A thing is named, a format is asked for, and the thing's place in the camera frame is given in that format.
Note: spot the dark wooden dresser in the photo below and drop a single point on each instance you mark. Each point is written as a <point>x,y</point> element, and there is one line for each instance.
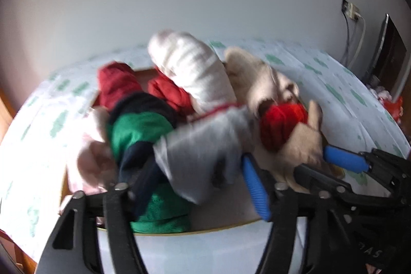
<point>21,258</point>

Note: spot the green navy striped underwear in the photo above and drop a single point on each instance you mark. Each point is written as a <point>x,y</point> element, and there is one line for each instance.
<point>135,129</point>

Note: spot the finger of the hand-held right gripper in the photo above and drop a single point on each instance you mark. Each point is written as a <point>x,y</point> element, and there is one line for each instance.
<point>321,179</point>
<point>343,158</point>

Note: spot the bright red underwear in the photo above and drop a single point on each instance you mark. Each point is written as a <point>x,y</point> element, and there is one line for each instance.
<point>170,94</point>

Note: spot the shallow cardboard box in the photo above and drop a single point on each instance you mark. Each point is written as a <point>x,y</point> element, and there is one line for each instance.
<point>224,211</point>

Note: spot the black television screen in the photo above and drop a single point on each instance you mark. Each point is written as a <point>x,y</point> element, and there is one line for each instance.
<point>391,55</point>

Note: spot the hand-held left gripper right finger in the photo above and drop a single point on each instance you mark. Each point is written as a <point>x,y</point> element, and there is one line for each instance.
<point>257,190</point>

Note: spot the pale pink underwear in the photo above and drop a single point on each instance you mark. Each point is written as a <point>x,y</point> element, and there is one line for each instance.
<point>93,161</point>

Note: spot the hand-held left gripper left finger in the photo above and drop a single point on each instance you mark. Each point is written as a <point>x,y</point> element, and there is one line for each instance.
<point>118,206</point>

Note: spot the cream dotted underwear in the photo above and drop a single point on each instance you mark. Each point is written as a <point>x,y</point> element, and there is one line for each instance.
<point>257,78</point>

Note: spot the dark red underwear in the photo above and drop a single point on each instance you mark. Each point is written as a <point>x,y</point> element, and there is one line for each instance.
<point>117,84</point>

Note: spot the white underwear grey print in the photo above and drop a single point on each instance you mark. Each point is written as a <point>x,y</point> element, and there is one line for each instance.
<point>199,152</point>

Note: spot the red plastic bag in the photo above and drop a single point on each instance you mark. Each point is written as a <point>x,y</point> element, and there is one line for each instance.
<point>393,107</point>

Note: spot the white dotted underwear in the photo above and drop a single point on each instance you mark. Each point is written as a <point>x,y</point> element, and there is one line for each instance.
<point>192,68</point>

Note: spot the cloud print tablecloth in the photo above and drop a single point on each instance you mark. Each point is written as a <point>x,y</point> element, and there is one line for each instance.
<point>321,75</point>

